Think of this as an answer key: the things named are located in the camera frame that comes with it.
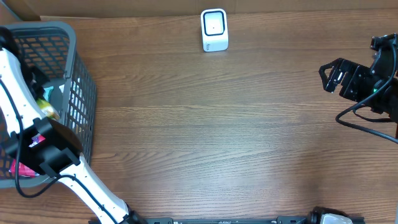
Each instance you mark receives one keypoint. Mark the teal wet wipes pack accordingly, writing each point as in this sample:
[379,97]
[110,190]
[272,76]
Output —
[48,91]

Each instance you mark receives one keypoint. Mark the green yellow snack packet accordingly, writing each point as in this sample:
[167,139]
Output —
[47,109]

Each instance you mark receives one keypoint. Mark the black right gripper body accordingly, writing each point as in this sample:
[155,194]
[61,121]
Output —
[347,79]

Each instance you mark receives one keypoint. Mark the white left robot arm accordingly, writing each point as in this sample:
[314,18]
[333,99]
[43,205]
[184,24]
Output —
[46,146]

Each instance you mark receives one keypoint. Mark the grey plastic mesh basket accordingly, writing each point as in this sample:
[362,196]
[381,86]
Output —
[51,48]

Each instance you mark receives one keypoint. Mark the white barcode scanner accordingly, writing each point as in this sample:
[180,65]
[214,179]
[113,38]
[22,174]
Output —
[214,30]

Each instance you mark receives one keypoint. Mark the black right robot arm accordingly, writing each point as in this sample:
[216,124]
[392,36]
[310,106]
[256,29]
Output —
[373,89]

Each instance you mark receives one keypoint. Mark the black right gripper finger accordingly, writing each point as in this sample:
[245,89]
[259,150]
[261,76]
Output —
[330,79]
[336,64]

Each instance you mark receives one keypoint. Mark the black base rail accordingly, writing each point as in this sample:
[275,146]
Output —
[319,215]

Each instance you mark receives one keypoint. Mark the purple red liners pack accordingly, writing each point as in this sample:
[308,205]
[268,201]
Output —
[24,171]

